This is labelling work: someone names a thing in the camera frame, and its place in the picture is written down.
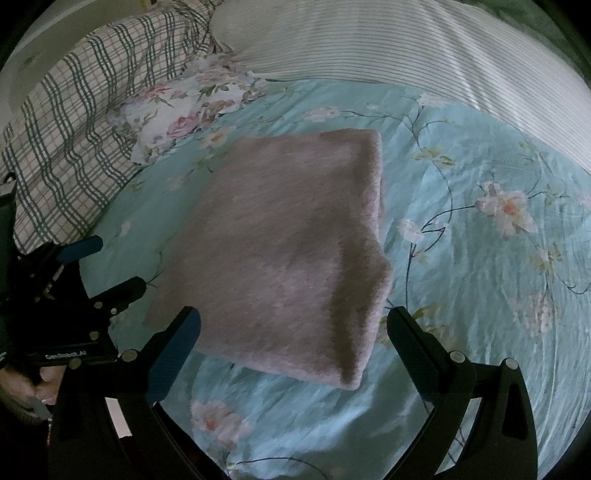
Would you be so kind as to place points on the blue floral bed sheet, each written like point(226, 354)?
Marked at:
point(461, 277)

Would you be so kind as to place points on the white striped quilt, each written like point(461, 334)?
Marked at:
point(369, 41)

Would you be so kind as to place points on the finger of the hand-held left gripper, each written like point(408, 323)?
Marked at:
point(122, 293)
point(83, 248)

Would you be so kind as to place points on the pink fluffy towel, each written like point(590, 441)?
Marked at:
point(277, 254)

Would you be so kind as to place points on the green cloth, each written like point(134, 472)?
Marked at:
point(521, 18)

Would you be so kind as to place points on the green plaid pillow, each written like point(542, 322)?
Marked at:
point(69, 115)

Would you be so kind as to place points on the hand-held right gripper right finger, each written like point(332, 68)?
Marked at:
point(415, 350)

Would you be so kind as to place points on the person's left hand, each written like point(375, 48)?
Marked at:
point(27, 383)

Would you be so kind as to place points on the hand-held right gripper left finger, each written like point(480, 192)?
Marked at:
point(173, 364)

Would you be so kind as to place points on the white floral pillow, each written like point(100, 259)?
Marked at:
point(184, 115)

